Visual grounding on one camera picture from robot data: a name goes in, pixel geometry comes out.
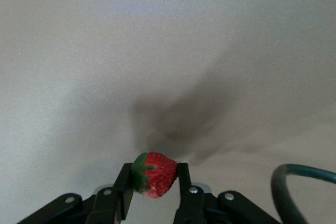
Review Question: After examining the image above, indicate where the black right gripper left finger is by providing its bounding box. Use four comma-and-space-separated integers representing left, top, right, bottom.
86, 163, 135, 224

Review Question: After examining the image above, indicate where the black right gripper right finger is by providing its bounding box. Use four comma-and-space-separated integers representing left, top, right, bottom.
173, 163, 206, 224

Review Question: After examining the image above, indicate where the red strawberry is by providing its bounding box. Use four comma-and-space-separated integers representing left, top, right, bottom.
131, 152, 179, 200

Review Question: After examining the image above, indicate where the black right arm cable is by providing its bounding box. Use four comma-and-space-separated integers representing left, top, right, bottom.
270, 164, 336, 224

